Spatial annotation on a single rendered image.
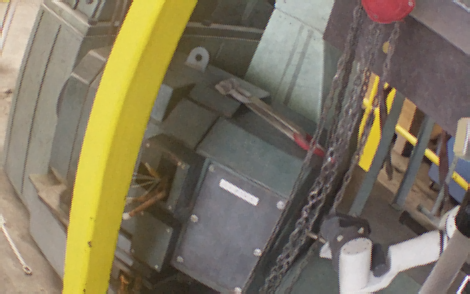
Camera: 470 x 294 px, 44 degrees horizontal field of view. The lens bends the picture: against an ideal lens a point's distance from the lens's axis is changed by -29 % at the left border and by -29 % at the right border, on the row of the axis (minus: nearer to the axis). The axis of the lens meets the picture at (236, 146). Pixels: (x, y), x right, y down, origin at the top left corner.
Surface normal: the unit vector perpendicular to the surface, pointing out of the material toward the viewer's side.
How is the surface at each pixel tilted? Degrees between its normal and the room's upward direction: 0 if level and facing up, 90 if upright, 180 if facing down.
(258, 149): 45
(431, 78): 90
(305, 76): 90
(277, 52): 90
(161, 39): 90
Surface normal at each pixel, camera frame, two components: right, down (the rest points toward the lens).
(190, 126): -0.07, -0.49
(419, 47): -0.69, 0.02
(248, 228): -0.43, 0.18
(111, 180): 0.64, 0.48
